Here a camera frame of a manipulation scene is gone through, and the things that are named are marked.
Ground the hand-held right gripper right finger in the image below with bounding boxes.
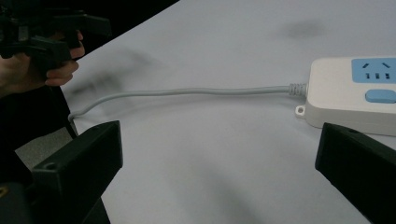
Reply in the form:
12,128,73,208
314,121,396,224

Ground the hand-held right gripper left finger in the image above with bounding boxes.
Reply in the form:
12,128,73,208
32,120,123,224

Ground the white and blue power strip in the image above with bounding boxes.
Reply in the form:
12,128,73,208
294,56,396,137

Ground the grey power strip cable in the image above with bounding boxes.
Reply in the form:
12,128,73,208
67,81,309,126

